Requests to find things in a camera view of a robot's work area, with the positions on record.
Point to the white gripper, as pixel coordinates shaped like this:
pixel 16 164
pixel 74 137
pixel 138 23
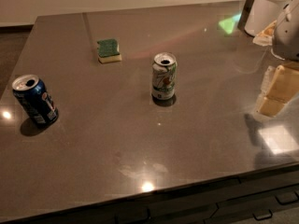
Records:
pixel 287 36

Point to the white green 7up can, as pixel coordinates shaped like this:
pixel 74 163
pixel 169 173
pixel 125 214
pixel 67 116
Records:
pixel 164 69

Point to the green yellow sponge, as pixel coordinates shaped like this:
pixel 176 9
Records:
pixel 108 51

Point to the blue pepsi can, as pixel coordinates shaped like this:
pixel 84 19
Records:
pixel 32 94

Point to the large white bucket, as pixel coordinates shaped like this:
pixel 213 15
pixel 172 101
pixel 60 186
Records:
pixel 262 13

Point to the black drawer handle right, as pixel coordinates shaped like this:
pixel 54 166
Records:
pixel 287 198

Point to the black drawer handle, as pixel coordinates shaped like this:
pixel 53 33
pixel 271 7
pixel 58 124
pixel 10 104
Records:
pixel 262 215
pixel 287 198

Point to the black drawer handle lower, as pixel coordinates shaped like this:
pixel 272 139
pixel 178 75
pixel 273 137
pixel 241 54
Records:
pixel 262 215

